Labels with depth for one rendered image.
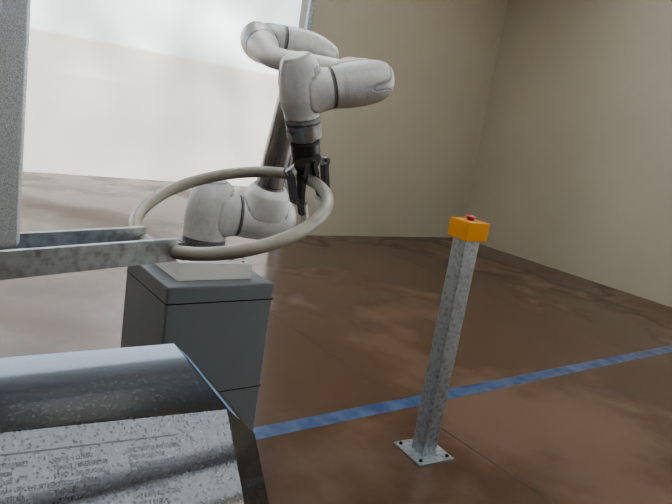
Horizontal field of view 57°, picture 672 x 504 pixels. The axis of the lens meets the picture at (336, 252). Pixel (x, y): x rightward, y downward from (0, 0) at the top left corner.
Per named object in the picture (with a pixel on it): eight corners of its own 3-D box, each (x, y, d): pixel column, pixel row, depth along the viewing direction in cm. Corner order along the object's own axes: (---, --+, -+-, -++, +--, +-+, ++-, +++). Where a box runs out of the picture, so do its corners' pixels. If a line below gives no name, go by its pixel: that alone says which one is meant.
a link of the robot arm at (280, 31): (249, 20, 185) (292, 31, 191) (239, 9, 200) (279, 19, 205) (240, 63, 191) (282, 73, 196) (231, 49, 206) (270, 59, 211)
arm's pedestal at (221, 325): (94, 444, 248) (109, 250, 231) (209, 423, 278) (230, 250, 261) (136, 518, 209) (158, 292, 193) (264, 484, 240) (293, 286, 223)
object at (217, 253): (228, 287, 121) (226, 274, 119) (88, 229, 149) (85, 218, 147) (374, 197, 153) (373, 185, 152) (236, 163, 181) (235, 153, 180)
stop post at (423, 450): (454, 460, 280) (505, 225, 257) (419, 467, 269) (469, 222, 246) (426, 437, 296) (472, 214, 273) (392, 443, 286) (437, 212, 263)
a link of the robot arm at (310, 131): (277, 117, 155) (280, 140, 158) (297, 125, 149) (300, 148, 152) (307, 109, 160) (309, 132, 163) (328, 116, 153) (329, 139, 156)
